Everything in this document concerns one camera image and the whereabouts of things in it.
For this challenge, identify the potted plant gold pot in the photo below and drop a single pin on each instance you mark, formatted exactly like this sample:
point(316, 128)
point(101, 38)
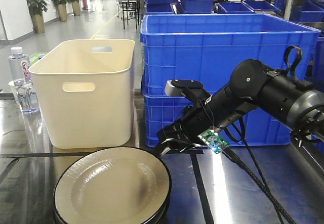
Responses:
point(36, 9)

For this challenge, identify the blue crate back middle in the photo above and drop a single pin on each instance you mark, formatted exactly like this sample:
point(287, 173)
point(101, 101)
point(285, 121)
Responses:
point(197, 6)

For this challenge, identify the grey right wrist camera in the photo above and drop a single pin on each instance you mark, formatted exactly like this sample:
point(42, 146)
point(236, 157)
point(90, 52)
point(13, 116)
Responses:
point(174, 87)

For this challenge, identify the large blue plastic crate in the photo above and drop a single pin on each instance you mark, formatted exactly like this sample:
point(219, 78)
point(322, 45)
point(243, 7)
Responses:
point(207, 48)

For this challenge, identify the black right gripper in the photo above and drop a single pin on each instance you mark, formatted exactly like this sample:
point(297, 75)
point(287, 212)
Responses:
point(182, 134)

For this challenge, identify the blue crate back right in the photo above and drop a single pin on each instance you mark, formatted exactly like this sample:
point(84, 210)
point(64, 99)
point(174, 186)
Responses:
point(247, 7)

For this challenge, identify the cream plastic basket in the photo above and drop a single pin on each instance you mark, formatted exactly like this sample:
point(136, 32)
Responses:
point(85, 89)

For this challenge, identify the beige plate black rim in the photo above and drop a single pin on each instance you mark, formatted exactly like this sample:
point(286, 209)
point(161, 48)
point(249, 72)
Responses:
point(114, 185)

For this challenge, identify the green circuit board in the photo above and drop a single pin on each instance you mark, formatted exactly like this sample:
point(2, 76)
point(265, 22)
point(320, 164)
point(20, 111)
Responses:
point(213, 141)

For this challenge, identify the clear water bottle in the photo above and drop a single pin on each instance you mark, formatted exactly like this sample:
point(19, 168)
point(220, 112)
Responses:
point(19, 65)

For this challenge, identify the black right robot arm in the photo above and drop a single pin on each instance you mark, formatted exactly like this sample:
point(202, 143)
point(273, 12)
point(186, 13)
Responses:
point(295, 103)

